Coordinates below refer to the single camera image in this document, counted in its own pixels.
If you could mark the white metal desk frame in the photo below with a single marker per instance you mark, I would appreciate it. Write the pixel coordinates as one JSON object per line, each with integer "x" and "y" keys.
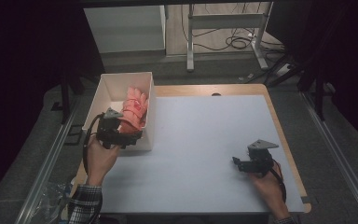
{"x": 227, "y": 21}

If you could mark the white box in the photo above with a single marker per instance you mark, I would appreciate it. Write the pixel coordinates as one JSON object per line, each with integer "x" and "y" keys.
{"x": 115, "y": 90}

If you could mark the clear plastic bag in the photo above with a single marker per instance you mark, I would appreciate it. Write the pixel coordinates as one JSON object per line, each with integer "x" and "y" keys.
{"x": 52, "y": 202}

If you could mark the black tape piece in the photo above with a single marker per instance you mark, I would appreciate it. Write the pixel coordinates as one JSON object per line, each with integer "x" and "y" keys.
{"x": 306, "y": 199}

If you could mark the power strip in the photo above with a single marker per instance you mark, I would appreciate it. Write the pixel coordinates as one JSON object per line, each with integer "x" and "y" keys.
{"x": 284, "y": 70}

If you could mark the black metal stand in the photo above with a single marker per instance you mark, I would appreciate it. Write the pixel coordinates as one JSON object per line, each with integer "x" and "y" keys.
{"x": 64, "y": 99}
{"x": 319, "y": 99}

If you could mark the black floor bracket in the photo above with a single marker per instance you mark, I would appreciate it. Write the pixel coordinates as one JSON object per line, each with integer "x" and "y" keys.
{"x": 74, "y": 134}

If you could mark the dark curtain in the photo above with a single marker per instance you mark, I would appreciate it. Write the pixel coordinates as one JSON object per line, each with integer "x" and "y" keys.
{"x": 345, "y": 46}
{"x": 21, "y": 62}

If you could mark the person's left hand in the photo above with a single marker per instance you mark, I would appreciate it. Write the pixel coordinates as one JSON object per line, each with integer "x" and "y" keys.
{"x": 101, "y": 161}

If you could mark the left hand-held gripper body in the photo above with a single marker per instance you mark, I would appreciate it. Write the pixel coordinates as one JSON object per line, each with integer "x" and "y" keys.
{"x": 108, "y": 130}

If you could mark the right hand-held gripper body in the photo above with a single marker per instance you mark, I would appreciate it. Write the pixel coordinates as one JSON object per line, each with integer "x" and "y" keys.
{"x": 259, "y": 160}

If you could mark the pale blue table mat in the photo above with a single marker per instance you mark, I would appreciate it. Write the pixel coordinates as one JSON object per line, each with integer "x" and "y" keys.
{"x": 205, "y": 155}

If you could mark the white cabinet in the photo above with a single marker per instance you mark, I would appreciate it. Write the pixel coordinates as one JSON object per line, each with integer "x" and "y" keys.
{"x": 127, "y": 28}

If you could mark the aluminium floor rail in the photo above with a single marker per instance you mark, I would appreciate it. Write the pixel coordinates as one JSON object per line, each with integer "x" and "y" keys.
{"x": 46, "y": 168}
{"x": 338, "y": 158}

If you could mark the person's right hand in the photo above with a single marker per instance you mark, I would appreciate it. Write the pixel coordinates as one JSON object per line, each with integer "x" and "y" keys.
{"x": 268, "y": 188}

